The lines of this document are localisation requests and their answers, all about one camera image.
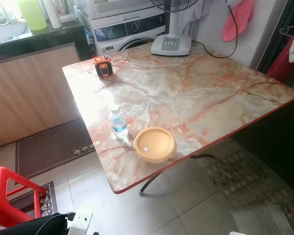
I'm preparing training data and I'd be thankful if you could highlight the yellow round lidded container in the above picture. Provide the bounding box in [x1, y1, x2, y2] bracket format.
[133, 126, 177, 164]

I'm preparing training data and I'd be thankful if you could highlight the red hanging cloth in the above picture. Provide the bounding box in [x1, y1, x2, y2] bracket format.
[267, 27, 294, 84]

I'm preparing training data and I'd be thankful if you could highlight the grey patterned rug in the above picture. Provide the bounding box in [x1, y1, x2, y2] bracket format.
[194, 137, 294, 216]

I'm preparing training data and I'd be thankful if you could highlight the purple clothes hanger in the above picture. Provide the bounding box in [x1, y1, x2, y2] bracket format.
[279, 24, 294, 39]

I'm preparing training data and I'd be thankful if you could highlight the pink hanging cloth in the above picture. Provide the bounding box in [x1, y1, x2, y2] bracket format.
[221, 0, 256, 43]

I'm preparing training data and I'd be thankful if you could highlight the grey hanging cloth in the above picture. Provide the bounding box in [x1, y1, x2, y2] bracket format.
[176, 0, 221, 37]

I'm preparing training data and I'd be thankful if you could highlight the white standing fan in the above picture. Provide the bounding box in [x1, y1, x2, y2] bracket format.
[148, 0, 202, 57]

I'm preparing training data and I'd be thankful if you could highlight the clear water bottle blue label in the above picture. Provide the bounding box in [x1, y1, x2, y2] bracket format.
[109, 105, 129, 142]

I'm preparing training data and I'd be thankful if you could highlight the white washing machine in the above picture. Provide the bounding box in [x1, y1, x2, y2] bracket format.
[83, 9, 170, 55]

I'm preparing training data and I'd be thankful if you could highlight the orange black small device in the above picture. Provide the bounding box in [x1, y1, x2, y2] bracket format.
[93, 55, 114, 79]

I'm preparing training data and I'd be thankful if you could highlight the white vented appliance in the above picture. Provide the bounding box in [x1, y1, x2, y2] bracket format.
[76, 0, 160, 20]

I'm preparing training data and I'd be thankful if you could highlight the blue detergent bottle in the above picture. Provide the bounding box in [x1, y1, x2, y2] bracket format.
[83, 27, 95, 52]

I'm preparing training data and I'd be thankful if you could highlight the brown floor mat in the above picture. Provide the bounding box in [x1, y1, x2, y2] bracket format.
[15, 118, 96, 179]
[7, 181, 59, 218]

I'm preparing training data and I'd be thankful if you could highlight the wooden kitchen cabinet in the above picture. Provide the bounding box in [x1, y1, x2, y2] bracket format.
[0, 22, 94, 150]

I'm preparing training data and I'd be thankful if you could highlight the white paper roll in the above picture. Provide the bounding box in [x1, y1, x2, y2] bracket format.
[43, 0, 62, 29]

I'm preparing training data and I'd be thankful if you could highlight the green plastic jug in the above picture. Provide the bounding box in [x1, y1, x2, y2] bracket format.
[17, 0, 48, 31]

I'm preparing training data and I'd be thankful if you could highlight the red plastic chair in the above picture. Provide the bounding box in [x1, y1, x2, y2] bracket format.
[0, 165, 49, 228]

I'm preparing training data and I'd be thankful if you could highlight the black fan power cable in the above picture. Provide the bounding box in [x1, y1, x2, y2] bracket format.
[190, 0, 240, 59]

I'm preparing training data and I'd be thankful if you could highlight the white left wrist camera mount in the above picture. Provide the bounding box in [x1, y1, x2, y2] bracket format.
[68, 210, 94, 235]

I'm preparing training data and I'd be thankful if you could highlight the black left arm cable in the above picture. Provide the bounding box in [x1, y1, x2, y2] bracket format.
[37, 212, 76, 235]

